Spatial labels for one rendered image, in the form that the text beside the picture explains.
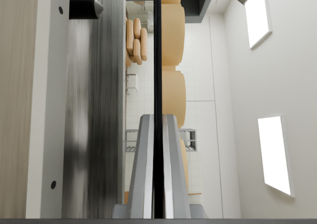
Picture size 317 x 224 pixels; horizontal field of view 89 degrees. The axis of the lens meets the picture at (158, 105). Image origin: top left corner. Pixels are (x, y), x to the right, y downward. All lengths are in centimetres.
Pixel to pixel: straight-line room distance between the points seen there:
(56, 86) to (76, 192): 24
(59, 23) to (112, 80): 28
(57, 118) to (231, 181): 485
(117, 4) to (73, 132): 37
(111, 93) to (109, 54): 11
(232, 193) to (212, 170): 73
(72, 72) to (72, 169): 17
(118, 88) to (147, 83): 418
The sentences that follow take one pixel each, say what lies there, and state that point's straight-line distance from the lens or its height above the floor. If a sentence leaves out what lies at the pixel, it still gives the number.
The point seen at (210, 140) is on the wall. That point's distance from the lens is 462.
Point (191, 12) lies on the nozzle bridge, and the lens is 75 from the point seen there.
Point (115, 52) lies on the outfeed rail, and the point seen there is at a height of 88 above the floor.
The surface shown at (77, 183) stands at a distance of 37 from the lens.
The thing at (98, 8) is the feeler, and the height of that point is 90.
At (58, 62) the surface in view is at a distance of 19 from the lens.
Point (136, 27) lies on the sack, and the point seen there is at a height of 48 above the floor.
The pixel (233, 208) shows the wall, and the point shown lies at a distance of 514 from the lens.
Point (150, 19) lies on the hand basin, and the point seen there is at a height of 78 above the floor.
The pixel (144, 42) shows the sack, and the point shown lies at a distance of 420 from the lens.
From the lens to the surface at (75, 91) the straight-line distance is 34.
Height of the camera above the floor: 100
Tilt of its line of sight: level
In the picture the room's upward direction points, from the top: 89 degrees clockwise
